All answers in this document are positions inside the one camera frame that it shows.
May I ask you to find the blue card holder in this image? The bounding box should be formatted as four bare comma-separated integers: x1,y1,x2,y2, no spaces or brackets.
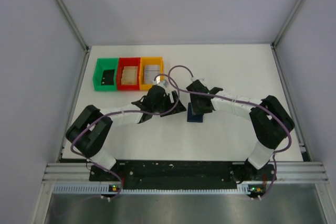
187,103,203,123

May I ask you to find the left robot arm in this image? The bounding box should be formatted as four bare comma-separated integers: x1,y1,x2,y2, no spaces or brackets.
66,84,187,170

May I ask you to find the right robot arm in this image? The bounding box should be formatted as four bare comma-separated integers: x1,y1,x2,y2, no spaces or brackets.
186,79,295,183

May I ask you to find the beige cards stack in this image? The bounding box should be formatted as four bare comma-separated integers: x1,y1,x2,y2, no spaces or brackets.
121,66,138,85

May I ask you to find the silver cards stack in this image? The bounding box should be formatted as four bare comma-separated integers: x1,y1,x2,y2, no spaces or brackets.
143,65,160,84

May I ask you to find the black cards stack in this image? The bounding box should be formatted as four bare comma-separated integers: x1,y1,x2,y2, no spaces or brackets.
101,69,115,86

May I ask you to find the yellow plastic bin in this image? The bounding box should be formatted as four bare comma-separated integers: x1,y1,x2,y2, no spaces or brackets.
139,57,164,91

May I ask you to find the red plastic bin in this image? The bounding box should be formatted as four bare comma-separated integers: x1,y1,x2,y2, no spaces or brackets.
116,57,140,91

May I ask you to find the green plastic bin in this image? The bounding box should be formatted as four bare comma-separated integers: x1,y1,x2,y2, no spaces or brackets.
93,58,119,92

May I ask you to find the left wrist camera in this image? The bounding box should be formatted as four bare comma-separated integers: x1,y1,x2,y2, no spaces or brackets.
153,76,169,91

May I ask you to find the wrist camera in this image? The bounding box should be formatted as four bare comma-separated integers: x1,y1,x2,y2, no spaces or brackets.
153,76,169,91
191,77,206,84

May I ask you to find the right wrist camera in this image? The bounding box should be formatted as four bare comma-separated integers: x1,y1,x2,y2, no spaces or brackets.
191,77,206,84

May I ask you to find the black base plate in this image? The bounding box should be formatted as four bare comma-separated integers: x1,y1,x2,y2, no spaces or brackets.
89,159,275,190

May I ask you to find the grey cable duct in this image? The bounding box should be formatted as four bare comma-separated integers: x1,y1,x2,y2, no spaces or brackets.
53,183,266,195

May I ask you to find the aluminium front rail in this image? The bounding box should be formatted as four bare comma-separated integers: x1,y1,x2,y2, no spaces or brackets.
43,162,329,184

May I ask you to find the left aluminium frame post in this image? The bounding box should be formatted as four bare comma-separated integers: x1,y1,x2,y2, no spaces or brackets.
54,0,89,52

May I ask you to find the aluminium frame post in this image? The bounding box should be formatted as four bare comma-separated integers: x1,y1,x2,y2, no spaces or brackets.
54,0,89,52
271,0,306,49

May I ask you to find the right aluminium frame post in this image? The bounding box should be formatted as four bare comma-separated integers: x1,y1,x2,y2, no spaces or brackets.
271,0,306,49

